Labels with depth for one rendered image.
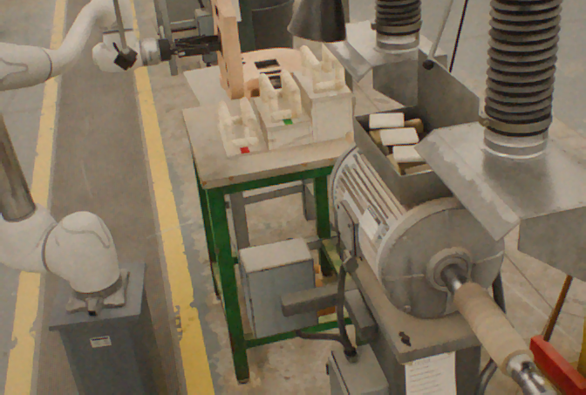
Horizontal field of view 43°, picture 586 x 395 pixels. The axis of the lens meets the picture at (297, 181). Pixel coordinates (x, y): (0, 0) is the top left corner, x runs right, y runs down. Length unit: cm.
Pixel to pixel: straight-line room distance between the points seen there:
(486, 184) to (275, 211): 292
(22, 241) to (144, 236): 167
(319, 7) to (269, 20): 330
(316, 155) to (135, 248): 159
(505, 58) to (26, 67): 128
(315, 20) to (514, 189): 70
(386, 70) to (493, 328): 62
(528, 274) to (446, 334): 207
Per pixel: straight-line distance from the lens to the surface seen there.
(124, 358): 243
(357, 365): 170
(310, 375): 300
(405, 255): 138
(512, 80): 114
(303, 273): 170
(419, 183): 137
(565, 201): 110
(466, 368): 166
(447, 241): 139
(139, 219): 410
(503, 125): 117
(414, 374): 161
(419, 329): 149
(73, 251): 226
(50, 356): 336
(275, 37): 499
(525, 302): 337
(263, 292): 171
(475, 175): 115
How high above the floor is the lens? 211
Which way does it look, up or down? 30 degrees down
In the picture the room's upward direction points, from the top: 5 degrees counter-clockwise
